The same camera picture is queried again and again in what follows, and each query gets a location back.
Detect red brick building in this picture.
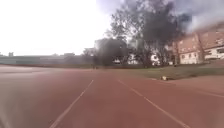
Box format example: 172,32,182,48
173,23,224,66

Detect white building behind trees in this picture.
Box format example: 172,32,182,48
113,53,161,66

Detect grass field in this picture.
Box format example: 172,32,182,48
109,59,224,81

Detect red running track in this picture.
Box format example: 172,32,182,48
0,64,224,128

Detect group of tall trees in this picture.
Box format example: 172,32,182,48
93,0,193,68

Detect long low wall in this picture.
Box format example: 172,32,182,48
0,54,96,66

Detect pale concrete block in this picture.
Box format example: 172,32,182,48
160,75,169,82

